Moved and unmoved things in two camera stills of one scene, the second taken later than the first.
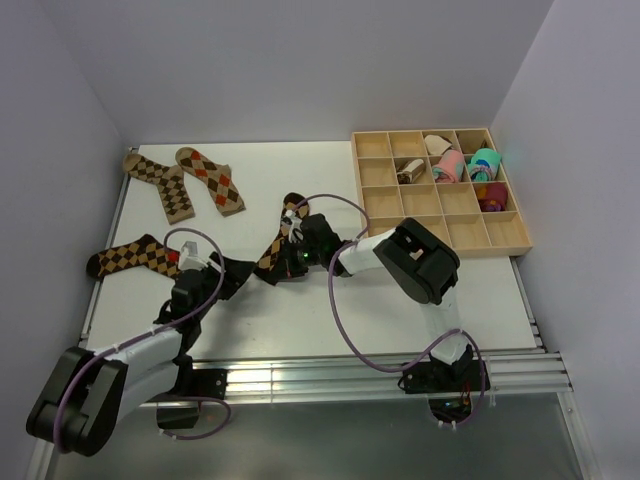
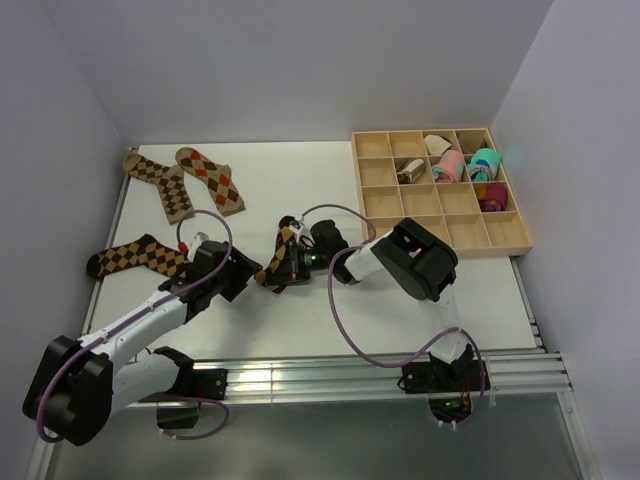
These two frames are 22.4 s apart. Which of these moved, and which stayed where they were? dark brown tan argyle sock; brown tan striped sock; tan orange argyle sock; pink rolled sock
Moved: dark brown tan argyle sock
Stayed: tan orange argyle sock; brown tan striped sock; pink rolled sock
